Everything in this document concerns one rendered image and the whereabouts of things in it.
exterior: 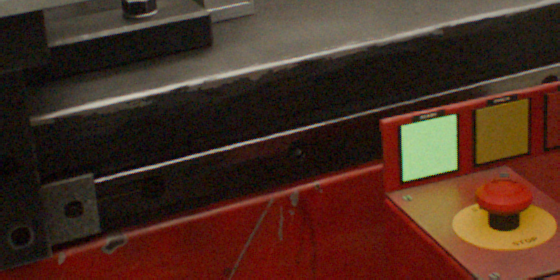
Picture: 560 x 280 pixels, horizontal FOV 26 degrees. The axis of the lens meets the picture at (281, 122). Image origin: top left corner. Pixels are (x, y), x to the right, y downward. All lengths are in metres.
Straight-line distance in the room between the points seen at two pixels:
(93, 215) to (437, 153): 0.26
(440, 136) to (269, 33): 0.17
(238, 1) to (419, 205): 0.25
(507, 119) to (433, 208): 0.10
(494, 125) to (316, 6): 0.20
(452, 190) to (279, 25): 0.21
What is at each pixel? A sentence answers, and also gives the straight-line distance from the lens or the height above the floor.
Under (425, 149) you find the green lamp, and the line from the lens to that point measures 0.91.
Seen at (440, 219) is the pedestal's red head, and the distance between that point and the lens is 0.88.
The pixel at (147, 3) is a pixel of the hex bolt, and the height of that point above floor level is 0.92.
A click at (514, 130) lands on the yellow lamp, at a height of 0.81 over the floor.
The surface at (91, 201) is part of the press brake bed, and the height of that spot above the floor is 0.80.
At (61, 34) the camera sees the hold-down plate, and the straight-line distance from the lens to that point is 0.93.
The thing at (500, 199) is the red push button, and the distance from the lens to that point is 0.84.
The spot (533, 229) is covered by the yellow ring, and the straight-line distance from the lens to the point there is 0.86.
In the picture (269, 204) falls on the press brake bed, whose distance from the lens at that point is 0.95.
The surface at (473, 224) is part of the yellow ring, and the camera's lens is 0.87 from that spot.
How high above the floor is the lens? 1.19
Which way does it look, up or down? 23 degrees down
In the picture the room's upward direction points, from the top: 4 degrees counter-clockwise
